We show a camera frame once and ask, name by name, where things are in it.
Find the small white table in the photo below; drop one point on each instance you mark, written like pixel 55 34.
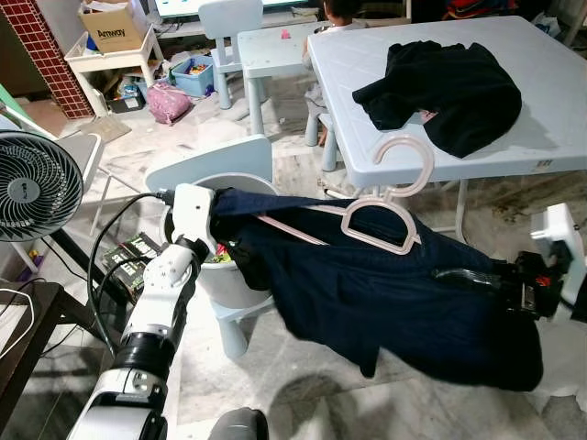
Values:
pixel 110 62

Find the pink dotted bag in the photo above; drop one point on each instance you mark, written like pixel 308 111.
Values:
pixel 168 104

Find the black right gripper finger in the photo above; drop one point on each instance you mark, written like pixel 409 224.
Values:
pixel 477 280

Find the dark wooden table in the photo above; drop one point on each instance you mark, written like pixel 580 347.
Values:
pixel 27 348

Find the brown cardboard box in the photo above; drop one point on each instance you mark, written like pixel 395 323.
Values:
pixel 115 35

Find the silver robot left leg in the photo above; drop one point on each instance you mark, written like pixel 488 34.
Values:
pixel 238 426

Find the black garment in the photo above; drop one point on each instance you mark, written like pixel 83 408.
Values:
pixel 449 92

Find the seated child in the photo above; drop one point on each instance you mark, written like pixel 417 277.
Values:
pixel 341 9

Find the dark grey storage bin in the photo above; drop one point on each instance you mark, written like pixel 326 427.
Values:
pixel 128 101

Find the light blue child chair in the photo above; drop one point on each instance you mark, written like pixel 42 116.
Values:
pixel 328 151
pixel 211 158
pixel 229 18

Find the red tiled pillar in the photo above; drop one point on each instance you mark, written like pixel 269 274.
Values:
pixel 50 55

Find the white table leg frame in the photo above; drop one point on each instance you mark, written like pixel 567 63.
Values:
pixel 460 211

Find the blue toy bin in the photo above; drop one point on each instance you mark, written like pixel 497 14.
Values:
pixel 193 82

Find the navy blue garment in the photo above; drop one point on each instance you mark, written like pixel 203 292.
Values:
pixel 367 302

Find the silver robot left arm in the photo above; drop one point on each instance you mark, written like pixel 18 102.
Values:
pixel 160 293

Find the brown floor mat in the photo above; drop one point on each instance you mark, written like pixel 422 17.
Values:
pixel 108 128

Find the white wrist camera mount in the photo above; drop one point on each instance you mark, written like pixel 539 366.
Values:
pixel 191 215
pixel 555 238

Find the pink plastic clothes hanger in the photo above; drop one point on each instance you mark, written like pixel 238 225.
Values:
pixel 428 165

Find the small light blue table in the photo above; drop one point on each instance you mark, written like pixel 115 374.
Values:
pixel 275 50

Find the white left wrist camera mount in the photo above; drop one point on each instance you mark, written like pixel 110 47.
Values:
pixel 191 215

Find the large light blue plastic table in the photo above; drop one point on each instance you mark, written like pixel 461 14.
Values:
pixel 550 92

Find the grey white folding chair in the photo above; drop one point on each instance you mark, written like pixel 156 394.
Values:
pixel 83 151

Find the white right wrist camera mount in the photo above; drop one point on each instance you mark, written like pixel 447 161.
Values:
pixel 555 238

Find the grey laundry bucket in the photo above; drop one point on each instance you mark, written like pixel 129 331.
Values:
pixel 229 284

